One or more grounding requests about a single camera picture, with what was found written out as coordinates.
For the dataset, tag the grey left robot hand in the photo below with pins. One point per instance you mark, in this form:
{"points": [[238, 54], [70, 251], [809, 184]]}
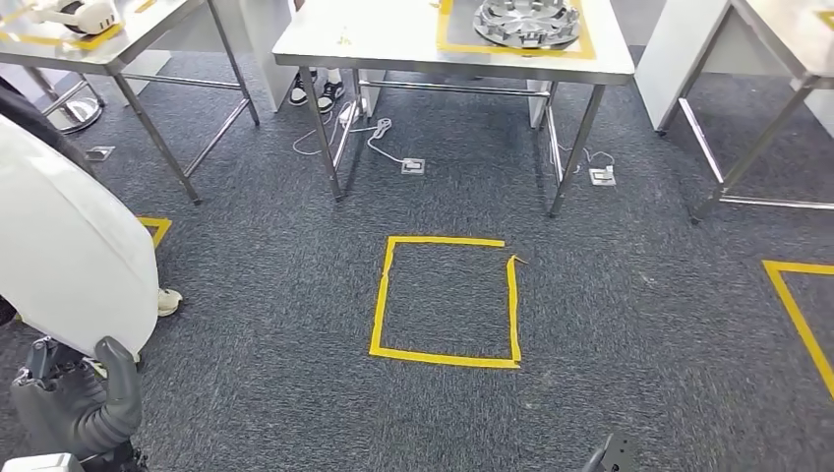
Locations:
{"points": [[120, 378]]}

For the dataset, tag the white curved shell part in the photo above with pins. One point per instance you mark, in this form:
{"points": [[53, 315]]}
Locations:
{"points": [[71, 260]]}

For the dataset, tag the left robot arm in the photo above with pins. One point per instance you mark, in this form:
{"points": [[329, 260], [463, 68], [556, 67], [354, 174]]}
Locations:
{"points": [[104, 443]]}

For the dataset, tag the steel workbench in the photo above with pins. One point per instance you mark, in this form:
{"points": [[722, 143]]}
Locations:
{"points": [[391, 32], [163, 19], [782, 32]]}

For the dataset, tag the yellow floor tape square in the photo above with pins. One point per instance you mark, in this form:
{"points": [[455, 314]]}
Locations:
{"points": [[159, 225], [792, 306], [443, 358]]}

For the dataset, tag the metal floor socket plate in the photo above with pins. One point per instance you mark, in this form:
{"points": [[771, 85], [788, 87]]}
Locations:
{"points": [[100, 153], [412, 167], [602, 177]]}

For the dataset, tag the white power adapter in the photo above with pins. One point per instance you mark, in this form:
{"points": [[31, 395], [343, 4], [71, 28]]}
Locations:
{"points": [[348, 112]]}

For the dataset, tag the white VR headset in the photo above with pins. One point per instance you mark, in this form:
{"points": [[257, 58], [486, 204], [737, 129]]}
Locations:
{"points": [[91, 16]]}

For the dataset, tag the white side panel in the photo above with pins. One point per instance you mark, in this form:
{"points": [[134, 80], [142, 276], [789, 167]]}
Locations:
{"points": [[677, 52], [267, 39]]}

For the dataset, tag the silver wheel hub cover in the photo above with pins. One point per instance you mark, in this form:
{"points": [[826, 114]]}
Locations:
{"points": [[528, 23]]}

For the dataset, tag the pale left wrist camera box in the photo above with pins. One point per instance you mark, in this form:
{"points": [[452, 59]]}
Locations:
{"points": [[39, 464]]}

